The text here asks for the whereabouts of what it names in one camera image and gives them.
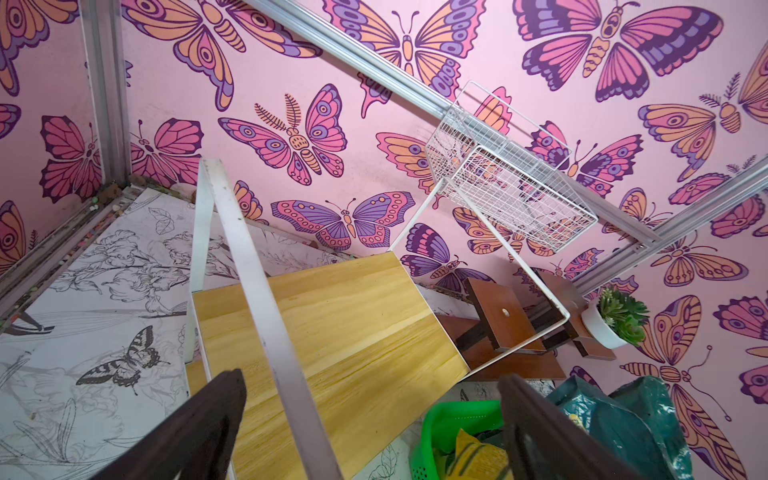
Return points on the green plastic basket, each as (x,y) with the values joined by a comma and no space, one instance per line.
(440,429)

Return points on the wooden white frame shelf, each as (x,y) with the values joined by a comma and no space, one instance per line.
(337,360)

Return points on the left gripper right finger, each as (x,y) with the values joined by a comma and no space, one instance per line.
(542,443)

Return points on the white pot succulent plant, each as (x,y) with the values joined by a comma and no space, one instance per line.
(616,319)

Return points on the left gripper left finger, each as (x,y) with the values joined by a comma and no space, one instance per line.
(195,442)

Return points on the aluminium cage frame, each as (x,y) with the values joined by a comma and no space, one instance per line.
(651,94)

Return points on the dark green fertilizer bag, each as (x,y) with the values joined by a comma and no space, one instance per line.
(623,433)

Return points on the brown wooden step stand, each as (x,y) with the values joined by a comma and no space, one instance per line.
(497,343)

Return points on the yellow green bag shelf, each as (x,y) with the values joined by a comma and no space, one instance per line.
(477,460)

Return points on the white wire basket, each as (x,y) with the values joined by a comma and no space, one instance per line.
(477,164)

